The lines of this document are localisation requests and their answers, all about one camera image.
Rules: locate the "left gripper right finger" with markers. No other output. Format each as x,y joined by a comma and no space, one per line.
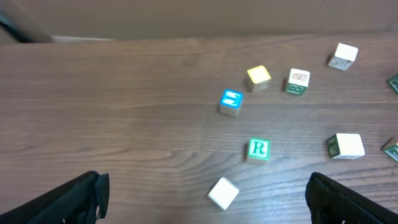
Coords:
330,202

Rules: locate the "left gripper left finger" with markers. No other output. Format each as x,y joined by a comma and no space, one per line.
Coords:
84,199

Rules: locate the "plain white block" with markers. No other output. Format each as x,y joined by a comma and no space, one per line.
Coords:
345,146

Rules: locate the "white block green triangle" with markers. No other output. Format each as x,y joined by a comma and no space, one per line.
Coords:
390,148

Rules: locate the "green R block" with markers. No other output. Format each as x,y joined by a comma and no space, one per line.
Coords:
258,151

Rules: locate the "block with green B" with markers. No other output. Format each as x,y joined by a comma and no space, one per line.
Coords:
297,81

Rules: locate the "white block green pattern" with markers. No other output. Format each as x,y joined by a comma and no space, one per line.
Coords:
393,83

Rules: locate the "blue top block left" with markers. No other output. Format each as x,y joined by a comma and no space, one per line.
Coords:
230,102

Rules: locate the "yellow top block left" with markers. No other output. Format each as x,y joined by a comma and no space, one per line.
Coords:
258,78

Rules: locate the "cardboard wall panel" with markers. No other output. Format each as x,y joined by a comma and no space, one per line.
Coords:
158,19

